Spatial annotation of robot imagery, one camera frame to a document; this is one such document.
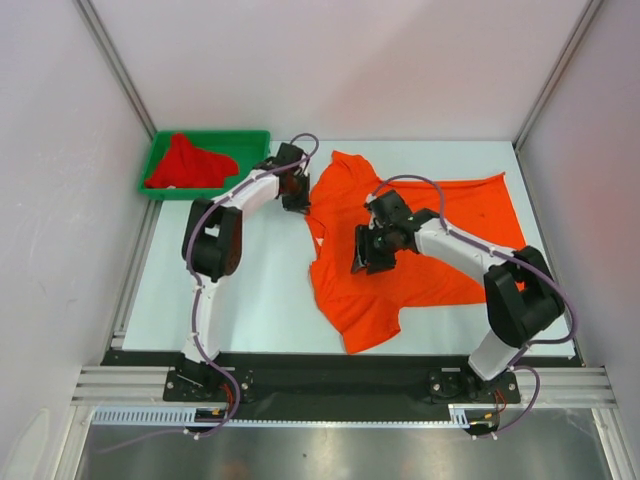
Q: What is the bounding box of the aluminium corner post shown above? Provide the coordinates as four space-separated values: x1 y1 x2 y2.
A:
513 0 609 151
72 0 157 140

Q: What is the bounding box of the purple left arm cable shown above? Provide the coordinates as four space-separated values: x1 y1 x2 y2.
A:
94 132 321 454

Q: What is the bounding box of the right aluminium corner post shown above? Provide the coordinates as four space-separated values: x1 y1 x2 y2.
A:
513 0 609 151

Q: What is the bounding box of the aluminium front frame rail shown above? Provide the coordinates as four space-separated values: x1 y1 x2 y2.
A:
71 366 617 409

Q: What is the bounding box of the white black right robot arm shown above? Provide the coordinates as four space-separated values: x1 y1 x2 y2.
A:
351 190 565 401

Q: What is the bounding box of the orange t shirt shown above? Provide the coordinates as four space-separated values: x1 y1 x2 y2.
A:
306 151 526 354

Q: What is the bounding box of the red t shirt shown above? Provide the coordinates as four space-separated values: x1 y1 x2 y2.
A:
143 133 240 189

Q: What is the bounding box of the left aluminium corner post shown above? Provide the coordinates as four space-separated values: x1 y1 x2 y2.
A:
72 0 157 140

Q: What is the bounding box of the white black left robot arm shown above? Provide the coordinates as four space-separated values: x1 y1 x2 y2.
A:
176 141 314 400

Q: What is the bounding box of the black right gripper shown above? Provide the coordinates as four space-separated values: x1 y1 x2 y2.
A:
351 224 397 275

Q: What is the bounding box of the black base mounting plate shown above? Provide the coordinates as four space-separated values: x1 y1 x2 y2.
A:
101 350 581 420

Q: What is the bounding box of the grey slotted cable duct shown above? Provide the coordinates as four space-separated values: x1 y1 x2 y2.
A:
92 405 498 429

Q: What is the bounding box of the green plastic tray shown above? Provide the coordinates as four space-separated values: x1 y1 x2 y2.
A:
138 130 271 201

